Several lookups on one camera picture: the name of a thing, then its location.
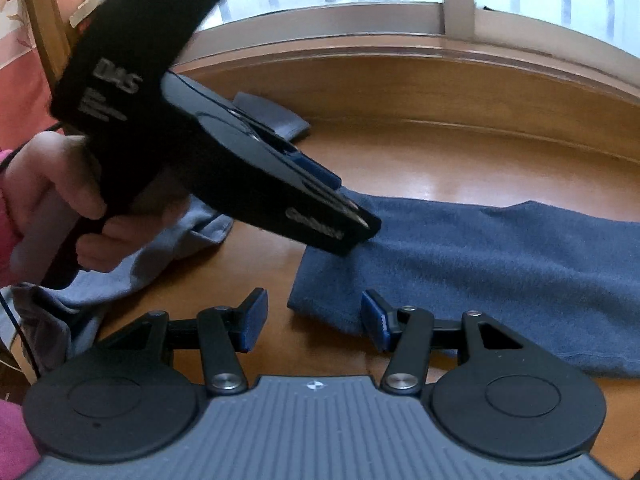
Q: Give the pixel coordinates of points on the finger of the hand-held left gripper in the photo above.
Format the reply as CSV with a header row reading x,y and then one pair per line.
x,y
320,172
367,225

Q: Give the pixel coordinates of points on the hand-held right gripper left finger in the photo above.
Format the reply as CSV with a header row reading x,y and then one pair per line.
x,y
252,320

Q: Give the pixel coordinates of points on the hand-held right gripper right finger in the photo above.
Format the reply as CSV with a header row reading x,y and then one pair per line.
x,y
375,320

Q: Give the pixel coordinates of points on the dark blue pants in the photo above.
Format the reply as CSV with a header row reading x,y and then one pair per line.
x,y
475,260

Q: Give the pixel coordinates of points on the person's left hand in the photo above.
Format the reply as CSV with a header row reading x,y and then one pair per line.
x,y
55,170

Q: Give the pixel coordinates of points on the light blue shirt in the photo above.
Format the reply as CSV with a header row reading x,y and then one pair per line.
x,y
165,245

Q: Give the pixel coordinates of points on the brown wooden window sill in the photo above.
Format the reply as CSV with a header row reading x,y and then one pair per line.
x,y
450,85

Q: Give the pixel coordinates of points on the pink curtain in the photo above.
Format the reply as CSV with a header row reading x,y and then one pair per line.
x,y
17,60

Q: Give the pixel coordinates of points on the grey garment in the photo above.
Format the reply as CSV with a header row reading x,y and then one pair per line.
x,y
45,330

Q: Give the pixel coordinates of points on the person's pink clothing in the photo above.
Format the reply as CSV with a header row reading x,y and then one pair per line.
x,y
15,440

